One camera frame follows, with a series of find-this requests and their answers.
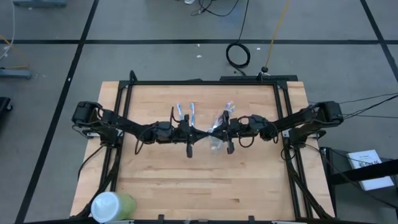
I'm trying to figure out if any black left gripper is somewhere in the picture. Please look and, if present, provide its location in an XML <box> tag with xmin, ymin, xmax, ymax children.
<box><xmin>178</xmin><ymin>114</ymin><xmax>210</xmax><ymax>159</ymax></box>

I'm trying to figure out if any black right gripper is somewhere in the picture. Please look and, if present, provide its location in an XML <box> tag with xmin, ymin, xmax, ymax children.
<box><xmin>208</xmin><ymin>110</ymin><xmax>246</xmax><ymax>155</ymax></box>

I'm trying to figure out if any clear plastic organizer cup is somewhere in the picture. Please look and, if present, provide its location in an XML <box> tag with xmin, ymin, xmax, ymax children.
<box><xmin>208</xmin><ymin>124</ymin><xmax>226</xmax><ymax>154</ymax></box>

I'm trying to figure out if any black bar behind table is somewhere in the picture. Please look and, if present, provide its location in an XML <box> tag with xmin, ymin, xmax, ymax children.
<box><xmin>219</xmin><ymin>73</ymin><xmax>299</xmax><ymax>83</ymax></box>

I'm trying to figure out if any green disinfecting wipes canister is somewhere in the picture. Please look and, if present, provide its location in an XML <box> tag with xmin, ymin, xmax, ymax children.
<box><xmin>90</xmin><ymin>190</ymin><xmax>137</xmax><ymax>224</ymax></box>

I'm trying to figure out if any white booklet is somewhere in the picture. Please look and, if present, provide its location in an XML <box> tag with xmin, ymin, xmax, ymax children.
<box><xmin>346</xmin><ymin>149</ymin><xmax>396</xmax><ymax>192</ymax></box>

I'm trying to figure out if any black side stand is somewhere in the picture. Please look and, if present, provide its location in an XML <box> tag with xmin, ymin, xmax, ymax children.
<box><xmin>320</xmin><ymin>146</ymin><xmax>398</xmax><ymax>224</ymax></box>

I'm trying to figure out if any grey table foot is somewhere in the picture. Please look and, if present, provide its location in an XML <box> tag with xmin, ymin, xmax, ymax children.
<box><xmin>0</xmin><ymin>67</ymin><xmax>34</xmax><ymax>80</ymax></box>
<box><xmin>12</xmin><ymin>0</ymin><xmax>68</xmax><ymax>9</ymax></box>

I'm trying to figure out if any black caster base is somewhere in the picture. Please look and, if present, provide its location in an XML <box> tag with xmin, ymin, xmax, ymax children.
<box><xmin>0</xmin><ymin>96</ymin><xmax>14</xmax><ymax>123</ymax></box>

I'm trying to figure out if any black aluminium rig frame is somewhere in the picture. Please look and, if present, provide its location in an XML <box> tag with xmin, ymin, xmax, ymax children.
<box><xmin>70</xmin><ymin>70</ymin><xmax>336</xmax><ymax>224</ymax></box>

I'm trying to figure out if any black coiled hanging cable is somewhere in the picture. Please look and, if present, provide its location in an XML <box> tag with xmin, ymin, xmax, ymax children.
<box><xmin>225</xmin><ymin>0</ymin><xmax>251</xmax><ymax>77</ymax></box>

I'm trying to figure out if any yellow hanging cable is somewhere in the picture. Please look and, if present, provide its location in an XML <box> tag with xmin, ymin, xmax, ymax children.
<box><xmin>261</xmin><ymin>0</ymin><xmax>290</xmax><ymax>74</ymax></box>

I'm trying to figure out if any thin black hanging cable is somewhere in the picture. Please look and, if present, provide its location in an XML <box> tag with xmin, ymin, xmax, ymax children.
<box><xmin>190</xmin><ymin>0</ymin><xmax>241</xmax><ymax>18</ymax></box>

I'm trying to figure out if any black floor cable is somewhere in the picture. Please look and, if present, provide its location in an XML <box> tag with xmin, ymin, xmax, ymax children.
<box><xmin>341</xmin><ymin>95</ymin><xmax>398</xmax><ymax>121</ymax></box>
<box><xmin>338</xmin><ymin>92</ymin><xmax>398</xmax><ymax>106</ymax></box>

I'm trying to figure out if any orange floor cable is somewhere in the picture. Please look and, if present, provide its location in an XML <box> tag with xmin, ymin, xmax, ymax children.
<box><xmin>0</xmin><ymin>34</ymin><xmax>31</xmax><ymax>71</ymax></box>

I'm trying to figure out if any white floor cable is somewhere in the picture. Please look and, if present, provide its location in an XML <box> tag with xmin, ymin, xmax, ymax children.
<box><xmin>0</xmin><ymin>0</ymin><xmax>17</xmax><ymax>60</ymax></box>

